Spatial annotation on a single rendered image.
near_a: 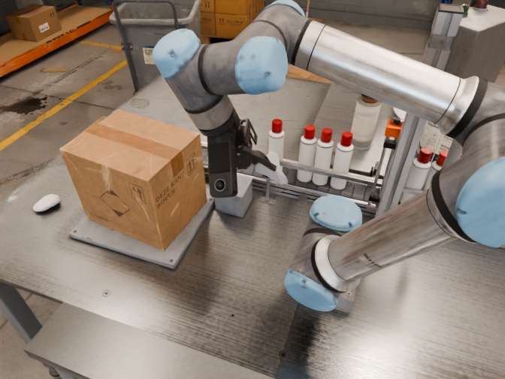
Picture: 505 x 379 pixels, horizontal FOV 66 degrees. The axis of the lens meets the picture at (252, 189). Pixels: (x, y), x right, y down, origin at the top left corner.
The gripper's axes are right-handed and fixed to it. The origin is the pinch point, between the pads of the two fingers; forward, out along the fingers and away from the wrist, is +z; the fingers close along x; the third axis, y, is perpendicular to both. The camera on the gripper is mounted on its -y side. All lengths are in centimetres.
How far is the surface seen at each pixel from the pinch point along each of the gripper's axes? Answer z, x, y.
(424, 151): 31, -37, 30
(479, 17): -7, -48, 30
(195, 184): 19.3, 27.9, 21.1
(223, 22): 134, 119, 345
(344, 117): 56, -13, 76
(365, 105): 35, -23, 58
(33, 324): 48, 106, -10
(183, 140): 4.4, 24.9, 25.1
